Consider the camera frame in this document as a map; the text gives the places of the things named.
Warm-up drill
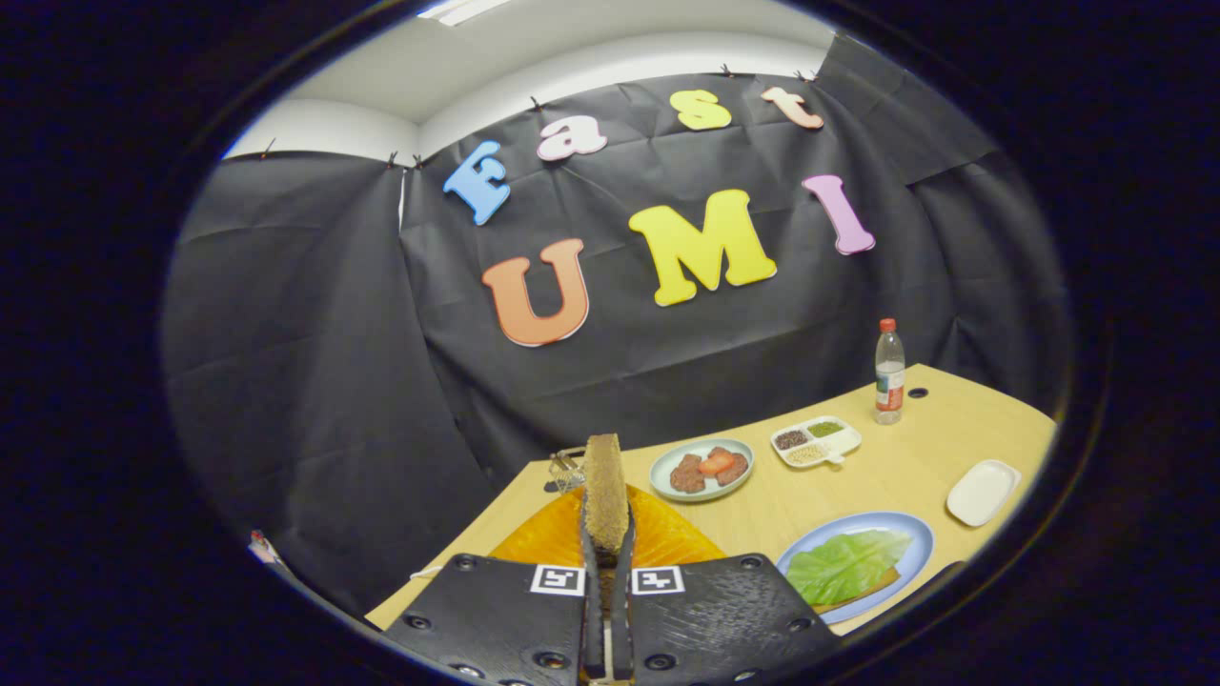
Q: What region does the brown bread slice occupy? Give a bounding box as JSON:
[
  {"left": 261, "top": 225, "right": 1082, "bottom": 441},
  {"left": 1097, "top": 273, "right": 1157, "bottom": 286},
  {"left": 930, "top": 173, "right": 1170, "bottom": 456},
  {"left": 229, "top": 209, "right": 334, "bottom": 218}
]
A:
[{"left": 582, "top": 434, "right": 631, "bottom": 565}]

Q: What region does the green lettuce leaf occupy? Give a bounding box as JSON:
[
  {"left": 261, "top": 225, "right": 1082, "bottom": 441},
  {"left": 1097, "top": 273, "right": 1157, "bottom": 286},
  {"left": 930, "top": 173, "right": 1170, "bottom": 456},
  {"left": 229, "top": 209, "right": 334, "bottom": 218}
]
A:
[{"left": 785, "top": 530, "right": 913, "bottom": 607}]

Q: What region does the small pale green plate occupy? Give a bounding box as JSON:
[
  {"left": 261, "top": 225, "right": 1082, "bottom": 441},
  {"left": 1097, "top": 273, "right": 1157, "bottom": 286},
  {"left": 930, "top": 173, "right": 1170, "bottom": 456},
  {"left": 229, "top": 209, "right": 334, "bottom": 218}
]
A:
[{"left": 650, "top": 438, "right": 755, "bottom": 503}]

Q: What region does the white rectangular dish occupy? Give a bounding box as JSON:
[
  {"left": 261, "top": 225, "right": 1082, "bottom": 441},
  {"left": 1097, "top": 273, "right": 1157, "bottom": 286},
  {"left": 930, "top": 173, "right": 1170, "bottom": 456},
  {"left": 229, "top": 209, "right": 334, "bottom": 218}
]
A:
[{"left": 946, "top": 459, "right": 1022, "bottom": 528}]

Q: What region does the toasted bread slice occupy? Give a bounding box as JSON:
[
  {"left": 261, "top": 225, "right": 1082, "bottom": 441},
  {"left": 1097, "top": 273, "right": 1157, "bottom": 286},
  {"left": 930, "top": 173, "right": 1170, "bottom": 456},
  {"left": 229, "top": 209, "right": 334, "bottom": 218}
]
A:
[{"left": 810, "top": 568, "right": 903, "bottom": 615}]

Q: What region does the black backdrop cloth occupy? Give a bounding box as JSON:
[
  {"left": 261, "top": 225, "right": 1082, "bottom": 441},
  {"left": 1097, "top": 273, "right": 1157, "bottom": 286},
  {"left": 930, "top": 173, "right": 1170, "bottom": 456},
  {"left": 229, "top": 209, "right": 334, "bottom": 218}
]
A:
[{"left": 160, "top": 33, "right": 1073, "bottom": 620}]

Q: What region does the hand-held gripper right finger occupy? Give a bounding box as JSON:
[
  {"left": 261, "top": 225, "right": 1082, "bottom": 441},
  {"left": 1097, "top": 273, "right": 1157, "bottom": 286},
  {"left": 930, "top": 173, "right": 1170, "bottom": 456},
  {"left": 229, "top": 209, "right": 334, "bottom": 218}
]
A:
[{"left": 612, "top": 486, "right": 842, "bottom": 685}]

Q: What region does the round blue plate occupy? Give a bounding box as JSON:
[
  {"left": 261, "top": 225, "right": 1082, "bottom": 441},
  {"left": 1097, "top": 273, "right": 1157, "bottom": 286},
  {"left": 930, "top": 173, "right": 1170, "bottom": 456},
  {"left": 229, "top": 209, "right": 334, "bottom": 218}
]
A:
[{"left": 776, "top": 512, "right": 936, "bottom": 626}]

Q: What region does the clear red-capped water bottle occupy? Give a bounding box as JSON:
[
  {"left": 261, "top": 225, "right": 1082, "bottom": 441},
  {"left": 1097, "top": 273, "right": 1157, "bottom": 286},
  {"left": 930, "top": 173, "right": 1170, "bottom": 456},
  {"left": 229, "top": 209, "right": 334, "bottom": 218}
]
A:
[{"left": 874, "top": 318, "right": 906, "bottom": 426}]

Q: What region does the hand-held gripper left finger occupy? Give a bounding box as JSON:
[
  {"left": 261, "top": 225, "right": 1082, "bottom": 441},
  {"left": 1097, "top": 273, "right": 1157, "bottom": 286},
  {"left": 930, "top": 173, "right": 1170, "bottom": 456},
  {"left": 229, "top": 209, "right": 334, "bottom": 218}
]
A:
[{"left": 386, "top": 488, "right": 608, "bottom": 685}]

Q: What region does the white divided seasoning dish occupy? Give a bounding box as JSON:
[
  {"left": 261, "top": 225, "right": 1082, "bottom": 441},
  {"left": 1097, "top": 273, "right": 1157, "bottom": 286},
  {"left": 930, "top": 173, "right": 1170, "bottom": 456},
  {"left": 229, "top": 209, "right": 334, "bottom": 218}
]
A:
[{"left": 770, "top": 415, "right": 863, "bottom": 470}]

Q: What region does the ceiling light panel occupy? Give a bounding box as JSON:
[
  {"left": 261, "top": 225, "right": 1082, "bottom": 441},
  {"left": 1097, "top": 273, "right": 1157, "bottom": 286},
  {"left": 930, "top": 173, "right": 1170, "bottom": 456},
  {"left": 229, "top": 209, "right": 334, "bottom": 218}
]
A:
[{"left": 417, "top": 0, "right": 511, "bottom": 27}]

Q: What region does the small wire basket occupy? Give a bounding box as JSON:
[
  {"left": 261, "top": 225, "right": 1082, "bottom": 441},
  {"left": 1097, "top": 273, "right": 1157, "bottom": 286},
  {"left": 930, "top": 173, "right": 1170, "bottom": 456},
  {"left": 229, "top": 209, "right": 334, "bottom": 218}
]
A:
[{"left": 547, "top": 448, "right": 588, "bottom": 494}]

